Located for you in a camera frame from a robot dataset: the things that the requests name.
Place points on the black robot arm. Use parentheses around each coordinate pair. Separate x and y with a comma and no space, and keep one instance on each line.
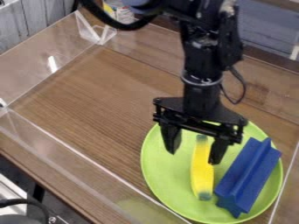
(212,49)

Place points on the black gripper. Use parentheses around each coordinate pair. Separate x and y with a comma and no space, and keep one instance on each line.
(199,112)

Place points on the blue star-shaped block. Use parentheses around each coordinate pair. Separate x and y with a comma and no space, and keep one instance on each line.
(246,177)

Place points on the yellow toy banana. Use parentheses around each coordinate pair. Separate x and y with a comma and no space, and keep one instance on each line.
(202,169)

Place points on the clear acrylic enclosure wall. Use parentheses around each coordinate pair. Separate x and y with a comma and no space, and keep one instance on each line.
(79,110)

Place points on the green plate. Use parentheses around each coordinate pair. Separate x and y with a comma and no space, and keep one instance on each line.
(167,175)

